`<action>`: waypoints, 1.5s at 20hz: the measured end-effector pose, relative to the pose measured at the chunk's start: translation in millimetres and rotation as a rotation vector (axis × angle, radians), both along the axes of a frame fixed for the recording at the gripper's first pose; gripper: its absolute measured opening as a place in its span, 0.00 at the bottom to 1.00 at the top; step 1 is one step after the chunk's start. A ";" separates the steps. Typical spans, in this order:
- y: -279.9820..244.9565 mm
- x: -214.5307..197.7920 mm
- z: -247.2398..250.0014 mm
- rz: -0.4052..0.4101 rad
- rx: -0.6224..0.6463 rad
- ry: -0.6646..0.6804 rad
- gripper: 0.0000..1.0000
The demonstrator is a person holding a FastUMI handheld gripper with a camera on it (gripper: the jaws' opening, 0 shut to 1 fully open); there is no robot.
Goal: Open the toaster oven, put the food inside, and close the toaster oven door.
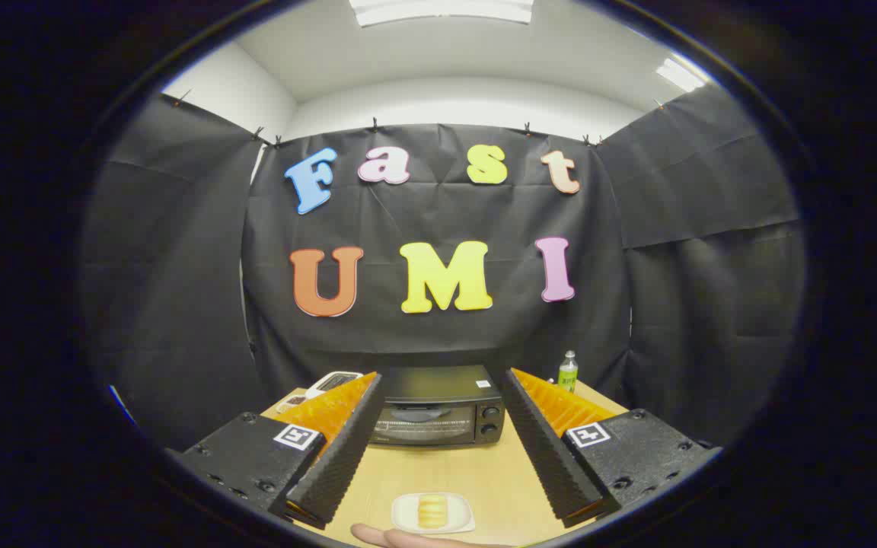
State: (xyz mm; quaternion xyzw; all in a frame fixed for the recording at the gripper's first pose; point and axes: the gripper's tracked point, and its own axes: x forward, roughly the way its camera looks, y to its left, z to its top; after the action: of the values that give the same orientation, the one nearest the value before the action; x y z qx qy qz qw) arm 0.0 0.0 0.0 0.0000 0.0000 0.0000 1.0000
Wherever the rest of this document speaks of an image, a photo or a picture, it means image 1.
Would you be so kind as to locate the black toaster oven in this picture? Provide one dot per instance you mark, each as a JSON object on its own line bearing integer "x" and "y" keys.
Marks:
{"x": 438, "y": 384}

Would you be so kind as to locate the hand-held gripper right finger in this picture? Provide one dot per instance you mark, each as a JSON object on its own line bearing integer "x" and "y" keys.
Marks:
{"x": 546, "y": 458}

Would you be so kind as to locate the large ceiling light panel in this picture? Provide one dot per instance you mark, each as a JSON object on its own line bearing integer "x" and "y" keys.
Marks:
{"x": 438, "y": 11}

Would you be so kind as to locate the white square plate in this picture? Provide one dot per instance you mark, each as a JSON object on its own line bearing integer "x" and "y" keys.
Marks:
{"x": 463, "y": 514}

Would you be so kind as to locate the small white dish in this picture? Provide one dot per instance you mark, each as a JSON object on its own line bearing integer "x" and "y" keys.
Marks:
{"x": 291, "y": 402}

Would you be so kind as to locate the small ceiling light panel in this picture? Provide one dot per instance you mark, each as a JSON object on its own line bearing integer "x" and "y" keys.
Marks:
{"x": 678, "y": 74}

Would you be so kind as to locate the black backdrop cloth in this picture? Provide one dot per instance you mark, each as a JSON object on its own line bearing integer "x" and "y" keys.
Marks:
{"x": 499, "y": 335}

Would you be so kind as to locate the white pop-up toaster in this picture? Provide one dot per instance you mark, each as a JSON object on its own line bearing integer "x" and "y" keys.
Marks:
{"x": 332, "y": 380}

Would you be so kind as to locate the golden ridged bread roll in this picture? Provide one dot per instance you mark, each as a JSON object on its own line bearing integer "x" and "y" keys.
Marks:
{"x": 432, "y": 510}

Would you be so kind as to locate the green drink bottle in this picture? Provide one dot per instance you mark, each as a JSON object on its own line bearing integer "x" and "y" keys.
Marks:
{"x": 568, "y": 377}

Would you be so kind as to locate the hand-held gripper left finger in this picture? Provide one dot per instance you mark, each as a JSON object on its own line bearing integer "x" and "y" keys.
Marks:
{"x": 338, "y": 458}

